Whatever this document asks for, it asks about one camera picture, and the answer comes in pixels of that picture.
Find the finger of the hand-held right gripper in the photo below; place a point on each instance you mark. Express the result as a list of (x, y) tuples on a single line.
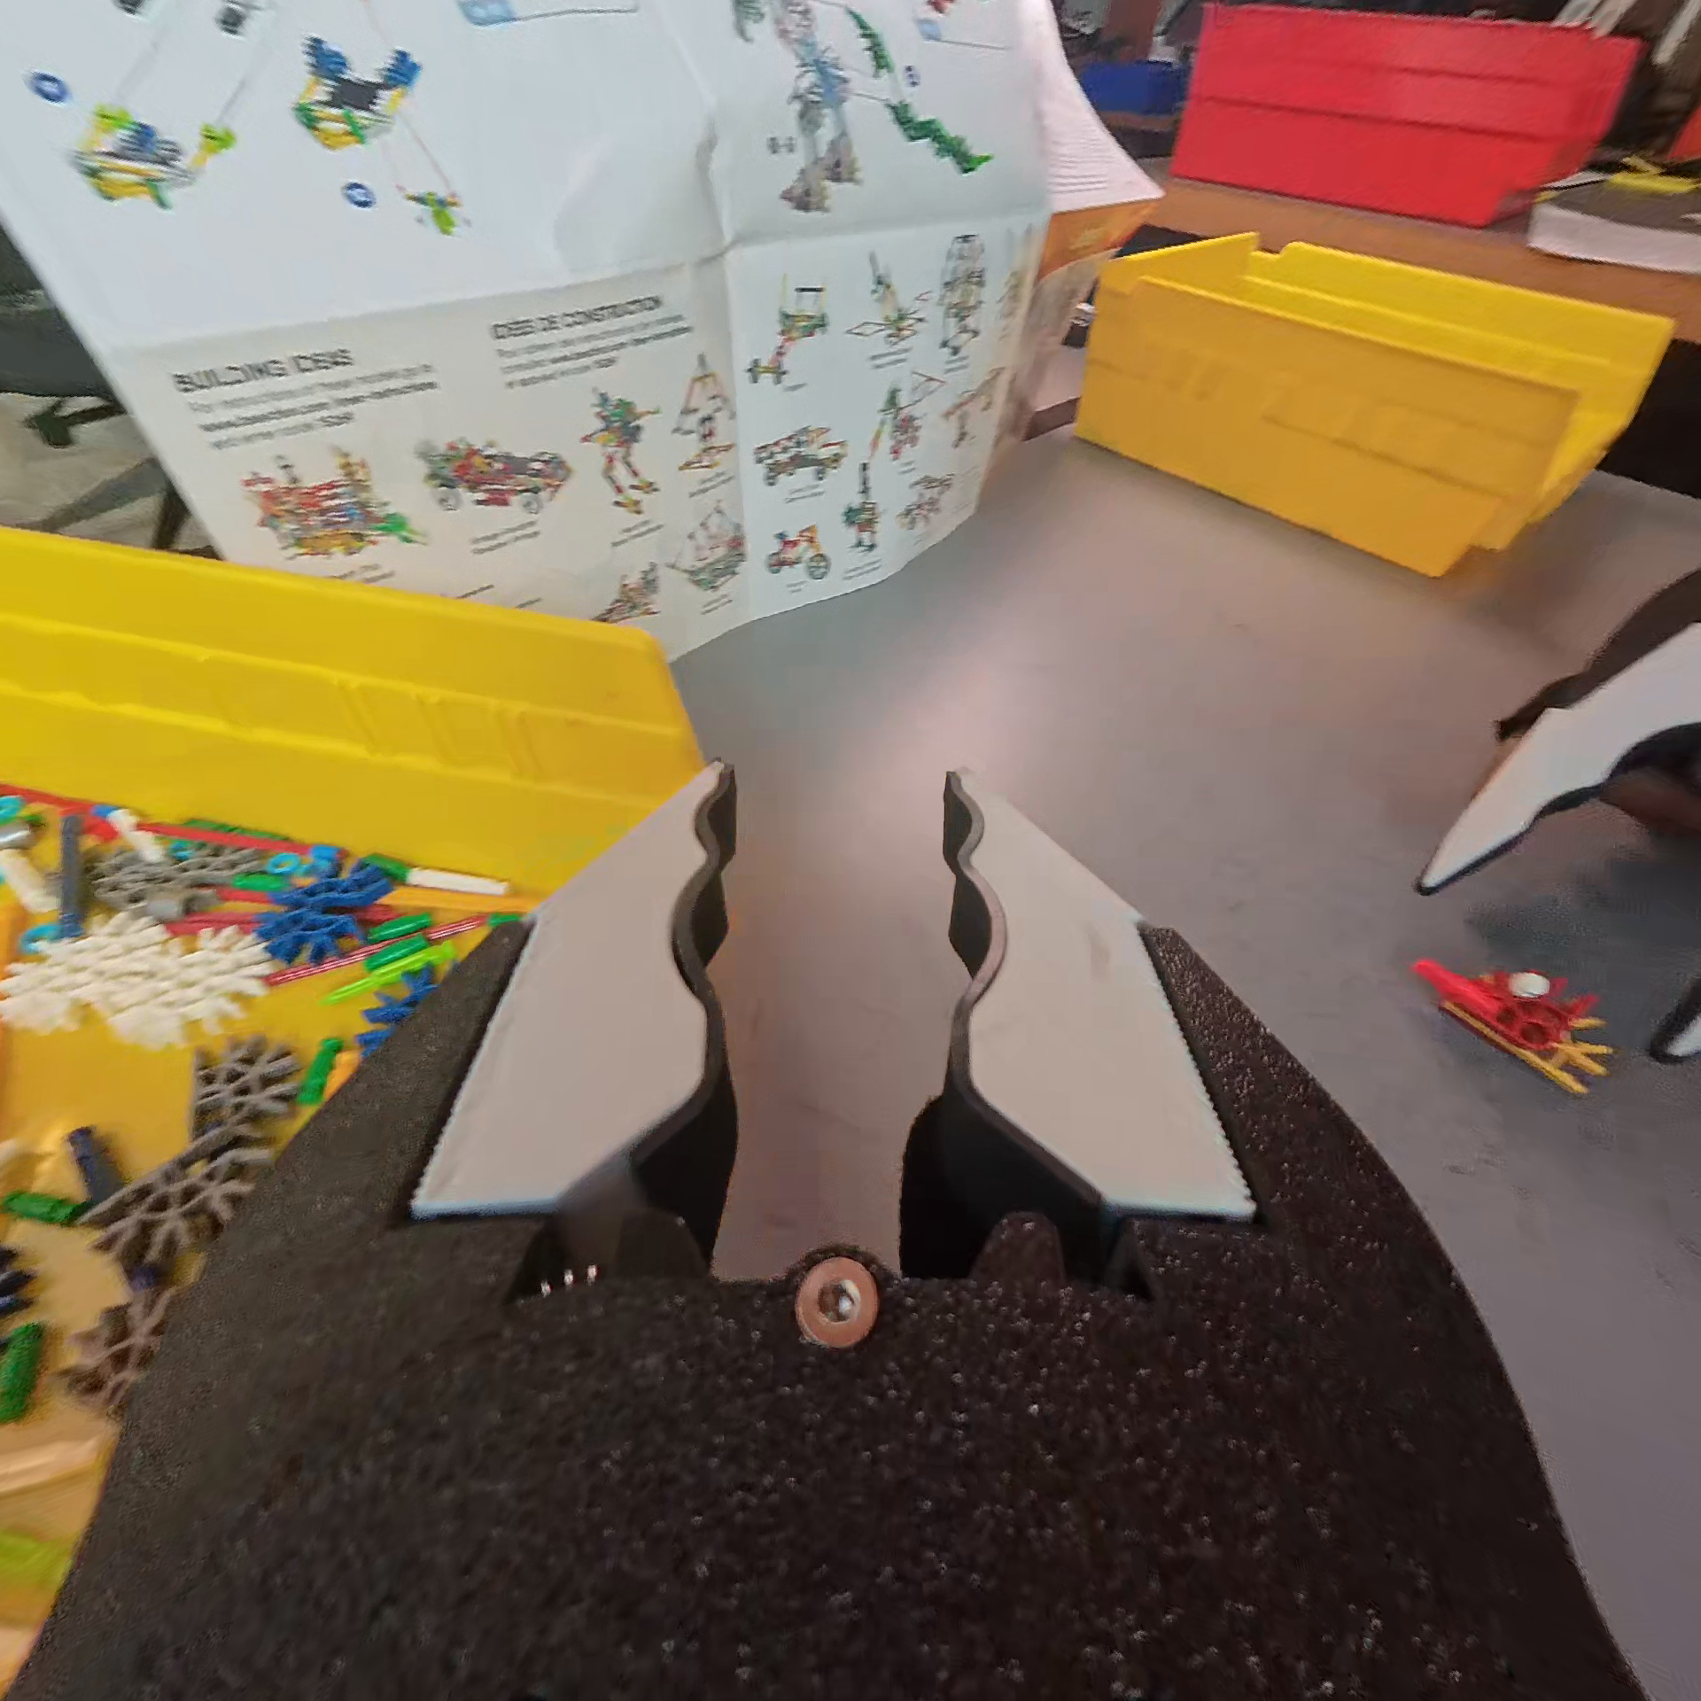
[(1595, 730), (1679, 1036)]

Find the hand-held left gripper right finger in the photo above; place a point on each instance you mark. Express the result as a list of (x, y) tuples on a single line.
[(1102, 1064)]

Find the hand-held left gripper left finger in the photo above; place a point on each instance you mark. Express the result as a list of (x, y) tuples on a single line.
[(559, 1064)]

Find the white plastic rod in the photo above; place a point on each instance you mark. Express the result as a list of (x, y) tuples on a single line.
[(1527, 988)]

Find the red and yellow connector stack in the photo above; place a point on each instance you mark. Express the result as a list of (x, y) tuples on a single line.
[(1513, 1011)]

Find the large yellow plastic bin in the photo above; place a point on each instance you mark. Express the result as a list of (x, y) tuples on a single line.
[(333, 705)]

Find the nested yellow plastic bins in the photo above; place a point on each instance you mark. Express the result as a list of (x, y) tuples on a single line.
[(1329, 400)]

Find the pile of colourful toy pieces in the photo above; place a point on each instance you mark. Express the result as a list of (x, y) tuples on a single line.
[(160, 984)]

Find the red plastic bin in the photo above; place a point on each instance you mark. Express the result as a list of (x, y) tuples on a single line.
[(1394, 108)]

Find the printed toy set box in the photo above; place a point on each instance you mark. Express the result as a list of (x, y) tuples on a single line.
[(1088, 235)]

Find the blue plastic bin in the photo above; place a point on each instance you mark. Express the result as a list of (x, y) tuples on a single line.
[(1129, 87)]

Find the printed instruction sheet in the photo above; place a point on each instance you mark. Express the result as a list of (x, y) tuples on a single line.
[(533, 268)]

